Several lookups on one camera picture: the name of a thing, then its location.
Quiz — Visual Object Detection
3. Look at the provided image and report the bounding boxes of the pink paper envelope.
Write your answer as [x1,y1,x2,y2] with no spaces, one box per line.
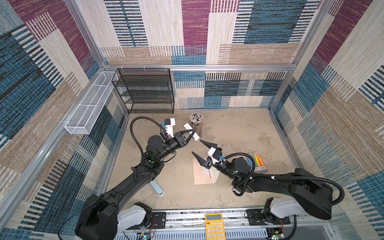
[192,159,220,185]

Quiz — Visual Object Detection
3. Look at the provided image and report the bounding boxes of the white glue stick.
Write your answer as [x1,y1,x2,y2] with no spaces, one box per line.
[184,123,200,141]

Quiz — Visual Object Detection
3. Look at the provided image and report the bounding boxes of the pink lined letter paper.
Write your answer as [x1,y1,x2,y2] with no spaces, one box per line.
[203,168,211,177]

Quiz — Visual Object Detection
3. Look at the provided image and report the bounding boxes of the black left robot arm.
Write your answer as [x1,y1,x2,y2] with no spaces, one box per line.
[75,116,200,240]

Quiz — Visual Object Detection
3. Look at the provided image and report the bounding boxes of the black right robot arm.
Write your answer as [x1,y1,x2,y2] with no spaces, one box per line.
[193,141,345,240]

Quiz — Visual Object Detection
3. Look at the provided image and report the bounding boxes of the pencil holder cup with pencils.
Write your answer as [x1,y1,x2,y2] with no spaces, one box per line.
[190,112,203,136]

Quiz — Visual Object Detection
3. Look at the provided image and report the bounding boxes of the highlighter marker pack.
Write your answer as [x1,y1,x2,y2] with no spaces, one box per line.
[254,154,268,173]

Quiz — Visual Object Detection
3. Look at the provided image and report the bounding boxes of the yellow calculator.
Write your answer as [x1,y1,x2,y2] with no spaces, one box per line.
[205,213,226,240]

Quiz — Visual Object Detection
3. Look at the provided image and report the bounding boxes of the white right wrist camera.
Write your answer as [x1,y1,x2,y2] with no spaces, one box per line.
[208,147,225,165]

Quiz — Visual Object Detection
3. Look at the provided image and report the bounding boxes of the black wire mesh shelf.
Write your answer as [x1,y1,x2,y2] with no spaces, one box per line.
[112,68,175,114]

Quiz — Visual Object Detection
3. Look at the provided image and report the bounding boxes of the aluminium front rail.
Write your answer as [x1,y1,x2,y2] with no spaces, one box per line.
[74,206,337,240]

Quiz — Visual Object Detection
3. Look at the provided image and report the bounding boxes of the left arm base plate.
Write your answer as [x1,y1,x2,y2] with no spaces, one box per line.
[144,212,167,230]

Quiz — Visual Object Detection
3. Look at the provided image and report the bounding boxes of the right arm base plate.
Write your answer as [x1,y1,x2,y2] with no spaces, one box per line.
[244,209,291,226]

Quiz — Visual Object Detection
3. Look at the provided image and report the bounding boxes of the white wire mesh basket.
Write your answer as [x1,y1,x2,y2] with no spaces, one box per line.
[65,72,115,135]

